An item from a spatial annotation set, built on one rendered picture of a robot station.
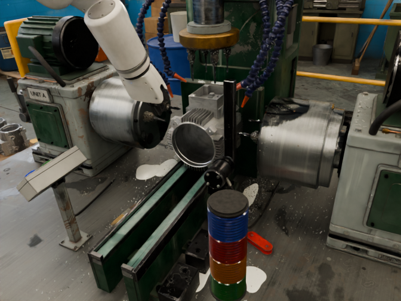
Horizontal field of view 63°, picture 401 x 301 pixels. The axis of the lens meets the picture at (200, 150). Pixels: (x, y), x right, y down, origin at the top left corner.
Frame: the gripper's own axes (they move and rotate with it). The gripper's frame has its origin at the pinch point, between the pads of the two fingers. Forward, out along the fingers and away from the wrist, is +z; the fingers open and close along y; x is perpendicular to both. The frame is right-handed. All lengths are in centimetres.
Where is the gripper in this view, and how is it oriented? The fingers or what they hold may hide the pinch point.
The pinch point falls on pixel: (157, 106)
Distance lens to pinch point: 94.0
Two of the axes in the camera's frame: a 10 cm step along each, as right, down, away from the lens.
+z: 2.6, 5.2, 8.2
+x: 3.6, -8.4, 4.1
